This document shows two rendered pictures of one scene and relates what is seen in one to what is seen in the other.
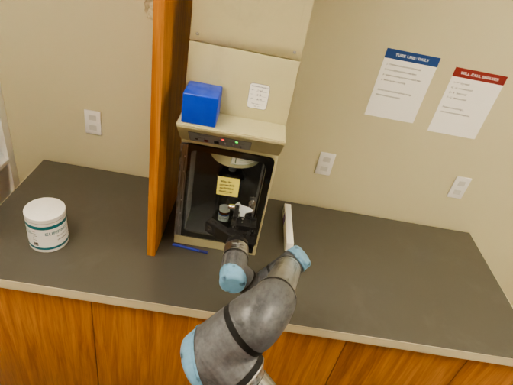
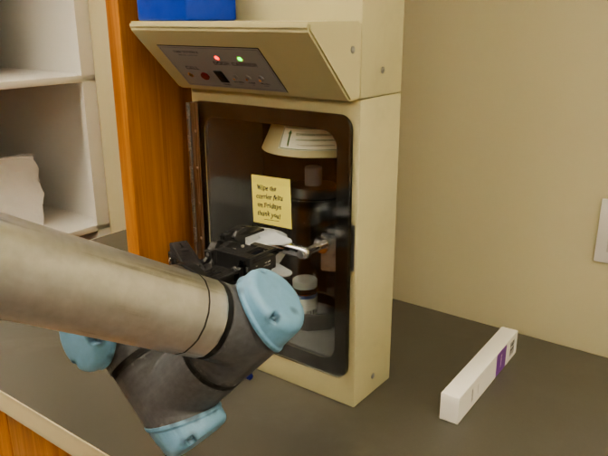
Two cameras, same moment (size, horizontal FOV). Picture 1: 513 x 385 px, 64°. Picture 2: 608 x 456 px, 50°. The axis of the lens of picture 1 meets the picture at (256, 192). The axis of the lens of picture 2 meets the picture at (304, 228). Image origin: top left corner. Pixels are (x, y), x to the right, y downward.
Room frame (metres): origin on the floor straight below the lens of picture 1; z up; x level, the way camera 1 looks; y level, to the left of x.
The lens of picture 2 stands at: (0.47, -0.56, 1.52)
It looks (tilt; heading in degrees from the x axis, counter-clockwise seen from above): 18 degrees down; 41
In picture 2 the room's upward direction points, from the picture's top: straight up
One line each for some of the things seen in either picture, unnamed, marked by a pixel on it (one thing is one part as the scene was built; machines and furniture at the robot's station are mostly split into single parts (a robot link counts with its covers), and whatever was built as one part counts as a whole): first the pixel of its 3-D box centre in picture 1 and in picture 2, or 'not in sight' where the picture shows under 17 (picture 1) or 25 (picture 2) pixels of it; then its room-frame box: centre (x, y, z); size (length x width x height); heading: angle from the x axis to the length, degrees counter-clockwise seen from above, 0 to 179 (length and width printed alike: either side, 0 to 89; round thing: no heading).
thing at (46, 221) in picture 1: (46, 224); not in sight; (1.04, 0.70, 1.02); 0.13 x 0.13 x 0.15
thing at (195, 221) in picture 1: (222, 198); (267, 236); (1.16, 0.11, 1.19); 0.30 x 0.01 x 0.40; 93
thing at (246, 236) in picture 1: (240, 234); (223, 278); (0.99, 0.02, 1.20); 0.12 x 0.09 x 0.08; 4
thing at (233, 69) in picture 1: (230, 147); (317, 137); (1.30, 0.12, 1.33); 0.32 x 0.25 x 0.77; 94
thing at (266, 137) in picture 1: (230, 138); (240, 59); (1.11, 0.11, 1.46); 0.32 x 0.12 x 0.10; 94
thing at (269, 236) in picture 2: (243, 208); (274, 240); (1.09, 0.03, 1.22); 0.09 x 0.06 x 0.03; 4
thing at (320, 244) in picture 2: (242, 205); (292, 244); (1.14, 0.04, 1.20); 0.10 x 0.05 x 0.03; 93
